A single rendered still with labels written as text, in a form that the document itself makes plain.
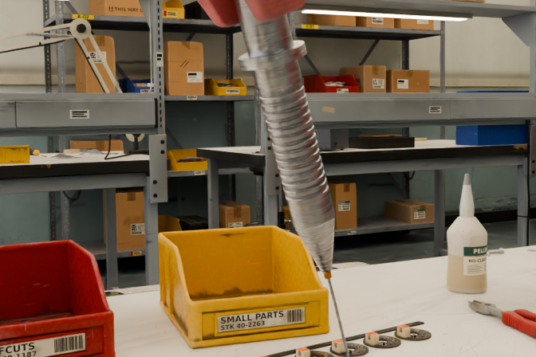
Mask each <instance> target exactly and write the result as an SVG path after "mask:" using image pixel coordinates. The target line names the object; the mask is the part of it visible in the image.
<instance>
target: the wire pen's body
mask: <svg viewBox="0 0 536 357"><path fill-rule="evenodd" d="M234 4H235V7H236V10H237V14H238V19H239V23H240V26H241V29H242V35H243V38H244V41H245V44H246V50H247V53H245V54H243V55H242V56H240V57H239V58H238V62H239V64H240V68H241V70H243V71H252V72H253V75H254V80H255V84H256V87H257V89H258V91H259V94H260V97H259V99H260V102H261V103H262V110H263V111H264V112H263V114H264V117H265V119H266V126H267V127H268V128H267V130H268V132H269V134H270V141H271V142H272V144H271V145H272V148H273V150H274V157H275V158H276V159H275V160H276V164H277V165H278V172H279V175H280V179H281V180H282V186H283V190H284V194H285V195H286V202H287V206H288V209H289V212H290V218H291V221H292V224H293V225H294V226H296V227H300V228H307V227H313V226H319V225H321V224H323V223H326V222H327V221H329V220H330V219H332V218H333V216H334V214H335V212H334V208H333V203H332V199H331V196H330V192H329V187H328V185H327V184H328V183H327V179H326V177H325V171H324V166H323V163H322V159H321V156H320V150H319V148H318V142H317V140H316V138H317V137H316V133H315V132H314V126H313V125H312V123H313V120H312V117H310V116H311V113H310V110H309V104H308V101H306V100H307V96H306V94H305V93H304V92H305V87H304V85H302V74H301V70H300V67H299V64H298V58H300V57H303V56H305V55H306V54H307V51H306V47H305V42H304V41H293V38H292V34H291V31H290V24H289V21H288V17H287V14H284V15H282V16H280V17H277V18H274V19H271V20H269V21H264V22H260V21H258V20H257V19H256V18H255V17H254V15H253V14H252V13H251V11H250V9H249V7H248V5H247V4H246V2H245V1H244V0H234Z"/></svg>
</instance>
